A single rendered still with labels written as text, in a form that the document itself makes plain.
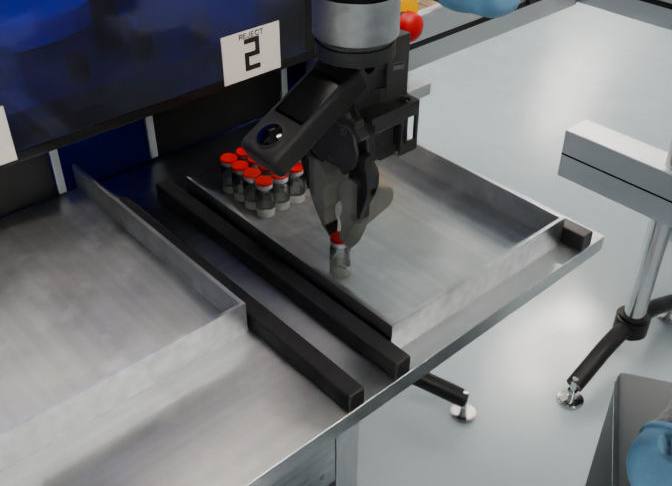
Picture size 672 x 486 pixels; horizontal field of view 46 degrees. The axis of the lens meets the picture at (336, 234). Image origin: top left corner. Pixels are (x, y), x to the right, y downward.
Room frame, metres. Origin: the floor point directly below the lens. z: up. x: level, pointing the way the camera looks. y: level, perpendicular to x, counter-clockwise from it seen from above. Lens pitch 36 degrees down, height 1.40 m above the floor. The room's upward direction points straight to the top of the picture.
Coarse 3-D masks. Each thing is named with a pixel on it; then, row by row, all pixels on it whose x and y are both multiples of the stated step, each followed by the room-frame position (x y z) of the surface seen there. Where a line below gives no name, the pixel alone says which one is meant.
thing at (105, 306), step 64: (0, 256) 0.67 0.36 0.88; (64, 256) 0.67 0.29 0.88; (128, 256) 0.67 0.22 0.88; (0, 320) 0.57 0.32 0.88; (64, 320) 0.57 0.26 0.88; (128, 320) 0.57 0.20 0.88; (192, 320) 0.57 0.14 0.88; (0, 384) 0.49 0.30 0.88; (64, 384) 0.49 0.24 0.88; (128, 384) 0.47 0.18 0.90; (0, 448) 0.40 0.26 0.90
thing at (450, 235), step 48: (192, 192) 0.77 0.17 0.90; (432, 192) 0.80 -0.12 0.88; (480, 192) 0.78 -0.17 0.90; (288, 240) 0.70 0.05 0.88; (384, 240) 0.70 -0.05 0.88; (432, 240) 0.70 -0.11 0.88; (480, 240) 0.70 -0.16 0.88; (528, 240) 0.66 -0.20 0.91; (336, 288) 0.58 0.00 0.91; (384, 288) 0.62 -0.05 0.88; (432, 288) 0.62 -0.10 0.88; (480, 288) 0.61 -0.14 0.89; (384, 336) 0.53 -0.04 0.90
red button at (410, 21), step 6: (408, 12) 1.04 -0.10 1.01; (414, 12) 1.04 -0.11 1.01; (402, 18) 1.03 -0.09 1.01; (408, 18) 1.03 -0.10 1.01; (414, 18) 1.03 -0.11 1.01; (420, 18) 1.04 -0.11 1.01; (402, 24) 1.03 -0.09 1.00; (408, 24) 1.02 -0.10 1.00; (414, 24) 1.03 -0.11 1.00; (420, 24) 1.04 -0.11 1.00; (408, 30) 1.02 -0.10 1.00; (414, 30) 1.03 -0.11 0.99; (420, 30) 1.04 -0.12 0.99; (414, 36) 1.03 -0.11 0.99
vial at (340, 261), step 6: (330, 240) 0.64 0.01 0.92; (330, 246) 0.64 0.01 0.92; (336, 246) 0.63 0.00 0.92; (342, 246) 0.63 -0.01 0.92; (330, 252) 0.64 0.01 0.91; (336, 252) 0.63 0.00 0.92; (342, 252) 0.63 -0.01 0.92; (348, 252) 0.64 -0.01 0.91; (330, 258) 0.64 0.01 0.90; (336, 258) 0.63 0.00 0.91; (342, 258) 0.63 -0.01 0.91; (348, 258) 0.64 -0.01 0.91; (330, 264) 0.64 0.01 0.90; (336, 264) 0.63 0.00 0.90; (342, 264) 0.63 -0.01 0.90; (348, 264) 0.64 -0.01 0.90; (330, 270) 0.64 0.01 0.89; (336, 270) 0.63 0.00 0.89; (342, 270) 0.63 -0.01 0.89; (348, 270) 0.64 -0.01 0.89; (336, 276) 0.63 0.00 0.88; (342, 276) 0.63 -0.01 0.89
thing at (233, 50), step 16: (240, 32) 0.88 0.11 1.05; (256, 32) 0.89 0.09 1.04; (272, 32) 0.91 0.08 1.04; (224, 48) 0.86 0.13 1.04; (240, 48) 0.88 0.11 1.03; (272, 48) 0.91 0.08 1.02; (224, 64) 0.86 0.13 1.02; (240, 64) 0.88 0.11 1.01; (272, 64) 0.91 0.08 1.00; (224, 80) 0.86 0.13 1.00; (240, 80) 0.88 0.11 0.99
